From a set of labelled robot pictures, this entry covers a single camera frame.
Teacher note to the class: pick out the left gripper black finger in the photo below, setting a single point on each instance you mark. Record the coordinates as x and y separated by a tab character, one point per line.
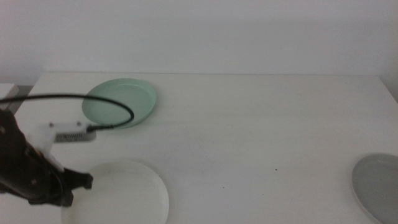
79	181
67	199

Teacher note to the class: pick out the white shallow bowl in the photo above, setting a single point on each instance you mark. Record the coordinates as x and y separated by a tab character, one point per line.
124	196

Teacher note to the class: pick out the pale green shallow bowl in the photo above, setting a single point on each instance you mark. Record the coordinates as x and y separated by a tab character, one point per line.
124	93

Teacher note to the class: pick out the grey shallow bowl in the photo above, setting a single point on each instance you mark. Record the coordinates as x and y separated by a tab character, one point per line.
379	186

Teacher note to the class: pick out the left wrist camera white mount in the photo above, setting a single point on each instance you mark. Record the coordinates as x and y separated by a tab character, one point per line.
73	129

